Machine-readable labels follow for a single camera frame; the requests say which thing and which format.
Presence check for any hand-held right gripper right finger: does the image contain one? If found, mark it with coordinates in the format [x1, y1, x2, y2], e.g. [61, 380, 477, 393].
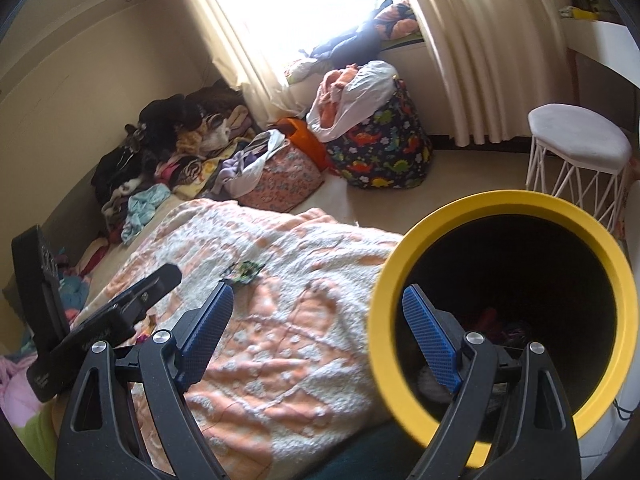
[401, 284, 583, 480]

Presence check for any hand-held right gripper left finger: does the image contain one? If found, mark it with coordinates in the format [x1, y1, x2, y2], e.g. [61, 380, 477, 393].
[55, 282, 236, 480]

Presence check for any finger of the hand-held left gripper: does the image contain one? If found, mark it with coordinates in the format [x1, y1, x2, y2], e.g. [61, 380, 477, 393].
[120, 263, 183, 311]

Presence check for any yellow trash bin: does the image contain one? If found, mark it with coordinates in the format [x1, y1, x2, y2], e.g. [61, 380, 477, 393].
[367, 190, 632, 471]

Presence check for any person's left forearm green sleeve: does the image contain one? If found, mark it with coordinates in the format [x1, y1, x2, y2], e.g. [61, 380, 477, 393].
[10, 405, 58, 478]

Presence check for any colourful printed cloth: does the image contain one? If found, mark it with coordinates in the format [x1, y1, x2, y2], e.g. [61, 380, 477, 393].
[55, 255, 93, 321]

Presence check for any small dark printed wrapper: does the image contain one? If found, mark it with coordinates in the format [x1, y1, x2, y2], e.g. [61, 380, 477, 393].
[220, 260, 266, 288]

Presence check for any orange and white blanket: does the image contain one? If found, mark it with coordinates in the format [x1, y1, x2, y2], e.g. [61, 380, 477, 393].
[65, 199, 406, 476]

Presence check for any pink quilt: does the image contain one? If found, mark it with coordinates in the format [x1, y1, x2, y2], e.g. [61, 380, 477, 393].
[0, 355, 56, 426]

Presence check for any pile of clothes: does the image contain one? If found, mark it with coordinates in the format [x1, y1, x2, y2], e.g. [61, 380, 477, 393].
[91, 85, 261, 246]

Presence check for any white bag with purple clothes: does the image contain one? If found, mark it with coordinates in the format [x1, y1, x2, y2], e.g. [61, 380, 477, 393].
[222, 129, 286, 198]

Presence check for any pink floral fabric bag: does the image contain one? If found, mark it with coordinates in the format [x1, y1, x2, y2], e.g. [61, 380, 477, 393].
[255, 147, 326, 213]

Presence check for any dinosaur print fabric bag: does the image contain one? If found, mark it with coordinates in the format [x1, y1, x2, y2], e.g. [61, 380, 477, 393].
[326, 77, 435, 191]

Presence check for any orange bag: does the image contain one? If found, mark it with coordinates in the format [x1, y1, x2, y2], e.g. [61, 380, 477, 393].
[275, 117, 331, 173]

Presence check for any cream curtain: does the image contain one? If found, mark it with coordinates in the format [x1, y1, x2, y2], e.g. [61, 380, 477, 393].
[400, 0, 581, 146]
[165, 0, 291, 128]

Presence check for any white plastic bag with clothes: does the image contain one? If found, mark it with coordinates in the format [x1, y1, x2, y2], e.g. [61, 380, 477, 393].
[306, 60, 398, 143]

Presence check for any white floral cloth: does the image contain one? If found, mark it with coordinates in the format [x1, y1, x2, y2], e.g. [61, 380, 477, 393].
[285, 57, 326, 83]

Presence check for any dark blue jacket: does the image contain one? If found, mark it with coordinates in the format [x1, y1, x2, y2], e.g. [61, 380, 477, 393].
[300, 22, 386, 68]

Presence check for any orange print quilt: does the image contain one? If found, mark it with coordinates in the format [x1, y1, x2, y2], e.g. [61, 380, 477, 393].
[372, 2, 421, 41]

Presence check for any white desk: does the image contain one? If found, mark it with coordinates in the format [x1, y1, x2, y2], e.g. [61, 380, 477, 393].
[565, 17, 640, 91]

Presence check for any white wire stool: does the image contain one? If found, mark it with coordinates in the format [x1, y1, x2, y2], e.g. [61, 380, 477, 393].
[525, 104, 633, 233]

